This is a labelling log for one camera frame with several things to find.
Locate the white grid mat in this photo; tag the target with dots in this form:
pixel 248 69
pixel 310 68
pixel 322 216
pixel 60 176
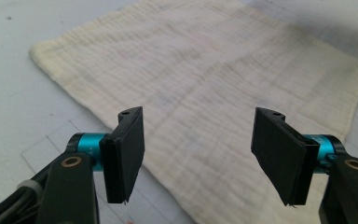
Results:
pixel 12 77

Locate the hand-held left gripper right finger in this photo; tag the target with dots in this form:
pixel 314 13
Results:
pixel 279 155

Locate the cream muslin cloth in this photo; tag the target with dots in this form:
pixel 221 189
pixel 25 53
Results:
pixel 199 77

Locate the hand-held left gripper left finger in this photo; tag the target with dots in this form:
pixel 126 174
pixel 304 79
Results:
pixel 124 158

